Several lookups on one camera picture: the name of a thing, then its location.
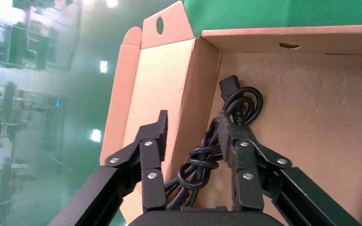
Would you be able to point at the brown cardboard mailer box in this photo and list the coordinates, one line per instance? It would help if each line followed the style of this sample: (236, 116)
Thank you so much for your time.
(309, 118)

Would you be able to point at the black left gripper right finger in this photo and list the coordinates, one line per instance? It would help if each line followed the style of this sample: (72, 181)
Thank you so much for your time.
(246, 162)

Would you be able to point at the green tablecloth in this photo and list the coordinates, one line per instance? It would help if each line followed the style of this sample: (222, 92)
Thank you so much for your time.
(277, 12)

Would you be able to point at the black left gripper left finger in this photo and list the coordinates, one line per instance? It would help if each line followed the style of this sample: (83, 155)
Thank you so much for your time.
(151, 156)

